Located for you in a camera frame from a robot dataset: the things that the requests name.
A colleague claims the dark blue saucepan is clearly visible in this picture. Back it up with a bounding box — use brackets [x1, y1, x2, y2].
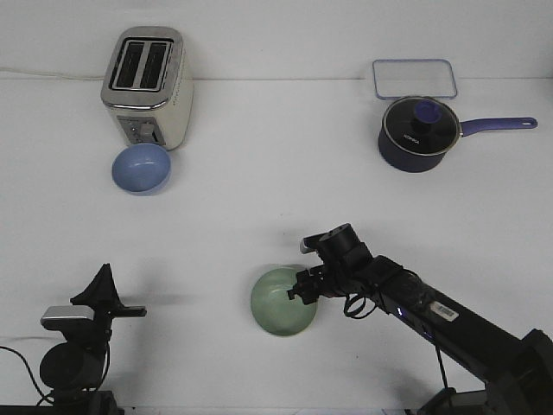
[378, 118, 538, 173]

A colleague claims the cream and chrome toaster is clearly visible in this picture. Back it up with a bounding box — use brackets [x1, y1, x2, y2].
[100, 26, 194, 150]

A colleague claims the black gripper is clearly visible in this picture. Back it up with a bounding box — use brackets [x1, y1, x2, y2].
[70, 263, 147, 342]
[287, 265, 372, 305]

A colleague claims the clear container lid blue rim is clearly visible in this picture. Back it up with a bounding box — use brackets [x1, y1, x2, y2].
[372, 59, 458, 100]

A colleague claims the glass pot lid blue knob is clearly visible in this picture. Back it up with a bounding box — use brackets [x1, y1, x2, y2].
[383, 96, 461, 156]

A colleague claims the blue bowl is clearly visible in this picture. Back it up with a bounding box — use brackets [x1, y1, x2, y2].
[111, 143, 172, 195]

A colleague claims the white toaster power cord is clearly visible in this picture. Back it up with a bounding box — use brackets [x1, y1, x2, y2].
[0, 65, 106, 82]

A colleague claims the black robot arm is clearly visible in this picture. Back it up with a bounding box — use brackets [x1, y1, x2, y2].
[288, 224, 552, 414]
[40, 264, 147, 414]

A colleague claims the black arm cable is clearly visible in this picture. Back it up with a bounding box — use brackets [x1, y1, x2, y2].
[343, 294, 453, 393]
[0, 345, 55, 407]

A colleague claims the green bowl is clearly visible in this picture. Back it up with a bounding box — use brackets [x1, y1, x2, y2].
[250, 265, 317, 337]

